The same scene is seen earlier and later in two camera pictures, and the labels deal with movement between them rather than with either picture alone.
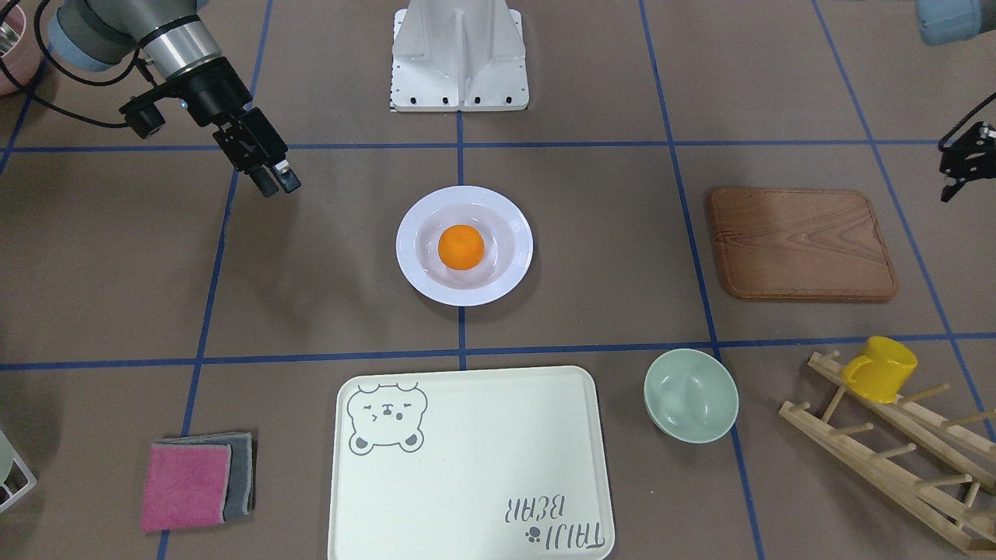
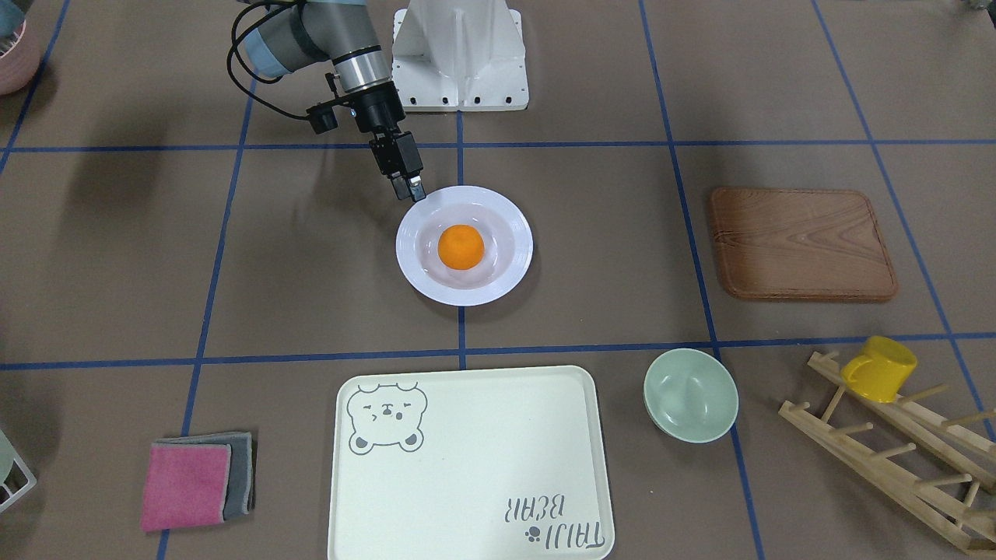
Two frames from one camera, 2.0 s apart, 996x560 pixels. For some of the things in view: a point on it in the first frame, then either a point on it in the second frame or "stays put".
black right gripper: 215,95 -> 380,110
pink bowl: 12,30 -> 21,64
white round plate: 506,233 stays put
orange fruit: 461,246 stays put
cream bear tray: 504,464 stays put
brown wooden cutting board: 801,244 stays put
